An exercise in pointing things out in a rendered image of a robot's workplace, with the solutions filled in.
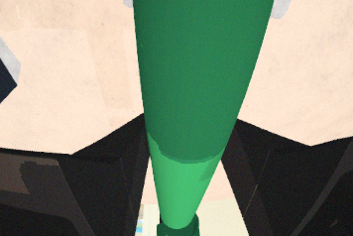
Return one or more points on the long green rod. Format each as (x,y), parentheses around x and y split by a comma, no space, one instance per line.
(195,59)

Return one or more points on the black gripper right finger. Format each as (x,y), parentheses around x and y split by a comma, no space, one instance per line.
(280,183)

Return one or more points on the green clamp band with cup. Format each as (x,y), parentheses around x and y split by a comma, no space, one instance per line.
(192,229)

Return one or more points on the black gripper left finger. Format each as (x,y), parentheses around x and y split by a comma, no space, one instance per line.
(98,188)

